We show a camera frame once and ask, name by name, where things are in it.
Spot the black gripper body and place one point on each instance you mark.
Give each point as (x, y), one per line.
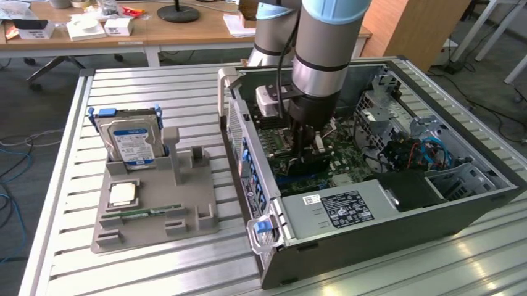
(315, 111)

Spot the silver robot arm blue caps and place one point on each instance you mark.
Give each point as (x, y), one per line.
(321, 46)

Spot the CPU socket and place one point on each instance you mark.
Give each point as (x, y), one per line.
(286, 138)

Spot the green motherboard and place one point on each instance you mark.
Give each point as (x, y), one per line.
(352, 157)

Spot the perforated metal disk bay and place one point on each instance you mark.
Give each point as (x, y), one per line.
(376, 129)

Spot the grey power supply unit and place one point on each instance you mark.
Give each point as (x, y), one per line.
(305, 216)

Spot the blue case latch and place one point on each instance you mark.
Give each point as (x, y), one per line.
(263, 227)

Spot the white paper stack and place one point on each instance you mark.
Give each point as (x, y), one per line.
(237, 27)

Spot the wooden cabinet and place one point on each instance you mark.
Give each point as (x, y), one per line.
(412, 31)

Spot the black power strip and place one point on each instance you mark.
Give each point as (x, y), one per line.
(452, 68)

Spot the open dark grey PC case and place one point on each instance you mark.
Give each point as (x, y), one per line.
(370, 246)

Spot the brown cardboard box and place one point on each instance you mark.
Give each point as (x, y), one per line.
(247, 9)

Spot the grey plastic parts rack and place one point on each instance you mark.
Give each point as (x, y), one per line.
(165, 191)

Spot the white socket box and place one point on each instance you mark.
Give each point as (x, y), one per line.
(450, 49)

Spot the open metal disk bay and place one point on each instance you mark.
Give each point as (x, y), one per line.
(461, 182)

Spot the wooden desk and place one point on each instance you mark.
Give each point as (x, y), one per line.
(186, 31)

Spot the hard disk in blue carrier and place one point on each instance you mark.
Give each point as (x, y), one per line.
(130, 145)

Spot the black round lamp base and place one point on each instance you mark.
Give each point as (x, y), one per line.
(178, 14)

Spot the green RAM stick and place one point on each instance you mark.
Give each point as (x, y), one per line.
(141, 213)

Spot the silver CPU chip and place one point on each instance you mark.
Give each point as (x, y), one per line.
(122, 194)

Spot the red packet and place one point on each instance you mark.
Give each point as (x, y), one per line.
(134, 12)

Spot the small white labelled box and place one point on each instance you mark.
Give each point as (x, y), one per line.
(119, 27)

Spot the clear plastic bag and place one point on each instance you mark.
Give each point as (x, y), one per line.
(109, 7)

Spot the white box with round roll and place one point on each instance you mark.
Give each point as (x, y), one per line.
(86, 29)

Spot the black chair base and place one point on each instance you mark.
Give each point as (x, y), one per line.
(50, 66)

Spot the beige tape roll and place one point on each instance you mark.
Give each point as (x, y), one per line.
(81, 3)

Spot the grey cup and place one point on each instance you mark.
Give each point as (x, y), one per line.
(61, 3)

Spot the black topped white box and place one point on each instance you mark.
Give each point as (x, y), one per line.
(35, 29)

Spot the white table frame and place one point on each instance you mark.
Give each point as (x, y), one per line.
(474, 31)

